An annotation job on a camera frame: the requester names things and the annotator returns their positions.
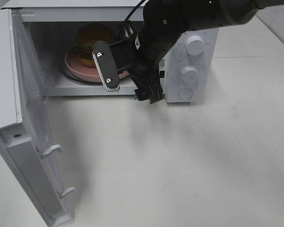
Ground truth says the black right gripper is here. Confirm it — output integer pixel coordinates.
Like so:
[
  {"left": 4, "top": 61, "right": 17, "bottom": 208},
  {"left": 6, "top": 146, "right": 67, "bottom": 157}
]
[{"left": 129, "top": 23, "right": 173, "bottom": 104}]

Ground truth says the round door release button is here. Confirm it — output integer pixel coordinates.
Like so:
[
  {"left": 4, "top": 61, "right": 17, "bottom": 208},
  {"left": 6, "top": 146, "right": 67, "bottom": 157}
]
[{"left": 178, "top": 88, "right": 193, "bottom": 100}]

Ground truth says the white timer knob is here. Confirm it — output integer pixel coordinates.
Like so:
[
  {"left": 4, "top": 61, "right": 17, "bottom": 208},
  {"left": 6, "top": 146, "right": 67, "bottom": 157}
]
[{"left": 181, "top": 66, "right": 199, "bottom": 84}]

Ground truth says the pink round plate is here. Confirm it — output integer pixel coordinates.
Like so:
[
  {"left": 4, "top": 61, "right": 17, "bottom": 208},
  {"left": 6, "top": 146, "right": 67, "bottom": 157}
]
[{"left": 64, "top": 47, "right": 130, "bottom": 83}]

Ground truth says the burger with lettuce and tomato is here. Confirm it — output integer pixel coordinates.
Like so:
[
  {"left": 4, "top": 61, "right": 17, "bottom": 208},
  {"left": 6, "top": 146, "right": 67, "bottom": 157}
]
[{"left": 75, "top": 23, "right": 115, "bottom": 68}]

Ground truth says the white microwave door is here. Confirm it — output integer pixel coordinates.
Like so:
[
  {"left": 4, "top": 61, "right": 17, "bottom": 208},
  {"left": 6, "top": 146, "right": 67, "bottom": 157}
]
[{"left": 0, "top": 9, "right": 74, "bottom": 227}]

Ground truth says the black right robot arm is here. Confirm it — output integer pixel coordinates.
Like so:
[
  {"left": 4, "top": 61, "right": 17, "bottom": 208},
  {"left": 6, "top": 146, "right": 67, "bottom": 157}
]
[{"left": 129, "top": 0, "right": 284, "bottom": 104}]

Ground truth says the warning label with QR code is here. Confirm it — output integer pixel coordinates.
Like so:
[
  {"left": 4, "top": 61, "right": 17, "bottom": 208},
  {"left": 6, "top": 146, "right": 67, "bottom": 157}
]
[{"left": 159, "top": 58, "right": 165, "bottom": 71}]

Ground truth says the white microwave oven body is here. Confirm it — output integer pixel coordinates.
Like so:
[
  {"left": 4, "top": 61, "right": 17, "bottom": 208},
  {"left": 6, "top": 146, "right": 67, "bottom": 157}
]
[{"left": 4, "top": 0, "right": 218, "bottom": 103}]

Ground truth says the white upper power knob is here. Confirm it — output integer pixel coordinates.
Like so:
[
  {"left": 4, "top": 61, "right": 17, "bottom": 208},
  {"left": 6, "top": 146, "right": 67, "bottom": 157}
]
[{"left": 185, "top": 35, "right": 204, "bottom": 56}]

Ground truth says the glass turntable plate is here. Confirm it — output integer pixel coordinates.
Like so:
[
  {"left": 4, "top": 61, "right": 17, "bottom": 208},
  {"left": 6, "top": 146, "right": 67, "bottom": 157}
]
[{"left": 59, "top": 64, "right": 85, "bottom": 84}]

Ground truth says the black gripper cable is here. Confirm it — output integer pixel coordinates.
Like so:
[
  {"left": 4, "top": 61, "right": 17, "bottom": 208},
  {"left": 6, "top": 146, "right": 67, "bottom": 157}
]
[{"left": 117, "top": 0, "right": 147, "bottom": 43}]

